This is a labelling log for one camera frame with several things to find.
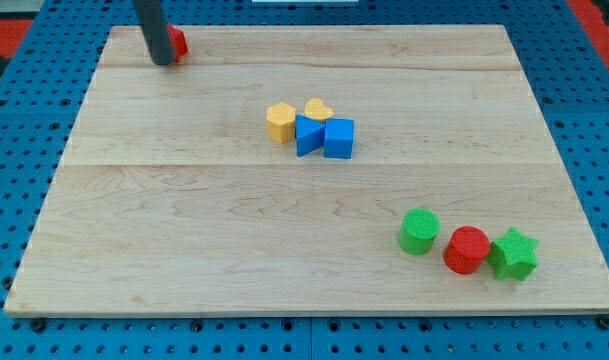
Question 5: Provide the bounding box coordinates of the green star block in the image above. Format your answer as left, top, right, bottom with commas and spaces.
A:
486, 227, 539, 281

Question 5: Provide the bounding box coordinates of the blue cube block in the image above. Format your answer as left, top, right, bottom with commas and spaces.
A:
323, 118, 355, 159

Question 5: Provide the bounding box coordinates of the green cylinder block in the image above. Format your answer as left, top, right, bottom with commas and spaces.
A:
398, 208, 440, 255

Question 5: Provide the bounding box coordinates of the red star block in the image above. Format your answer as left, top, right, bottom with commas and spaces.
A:
167, 24, 189, 63

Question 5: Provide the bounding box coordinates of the light wooden board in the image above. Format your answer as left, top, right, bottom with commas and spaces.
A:
5, 25, 609, 318

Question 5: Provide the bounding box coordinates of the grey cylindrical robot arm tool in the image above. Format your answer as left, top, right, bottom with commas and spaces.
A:
133, 0, 175, 65

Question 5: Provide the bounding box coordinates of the blue triangle block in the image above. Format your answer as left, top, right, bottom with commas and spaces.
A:
295, 115, 325, 157

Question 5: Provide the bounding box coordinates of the red cylinder block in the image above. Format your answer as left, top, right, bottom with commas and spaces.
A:
443, 226, 491, 275

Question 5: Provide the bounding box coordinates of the yellow hexagon block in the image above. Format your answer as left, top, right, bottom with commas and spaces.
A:
266, 103, 296, 144

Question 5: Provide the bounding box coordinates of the yellow heart block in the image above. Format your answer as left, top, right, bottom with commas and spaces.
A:
304, 98, 334, 122

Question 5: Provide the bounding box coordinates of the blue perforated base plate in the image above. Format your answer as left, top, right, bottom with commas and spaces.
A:
0, 0, 609, 359

